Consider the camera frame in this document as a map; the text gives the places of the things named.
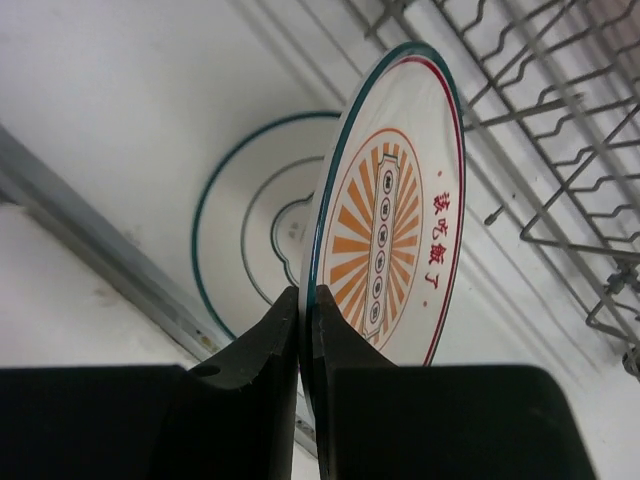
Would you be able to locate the grey wire dish rack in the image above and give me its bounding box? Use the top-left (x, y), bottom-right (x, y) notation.
top-left (354, 1), bottom-right (639, 377)

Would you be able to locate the white ceramic plate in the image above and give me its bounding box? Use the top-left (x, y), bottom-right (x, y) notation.
top-left (190, 110), bottom-right (340, 340)

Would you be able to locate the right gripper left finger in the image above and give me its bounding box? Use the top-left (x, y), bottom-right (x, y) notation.
top-left (1, 287), bottom-right (298, 479)

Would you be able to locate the white printed plate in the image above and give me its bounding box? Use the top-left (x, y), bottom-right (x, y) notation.
top-left (297, 41), bottom-right (469, 480)

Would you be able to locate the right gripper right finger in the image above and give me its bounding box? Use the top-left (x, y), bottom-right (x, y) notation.
top-left (310, 286), bottom-right (596, 479)

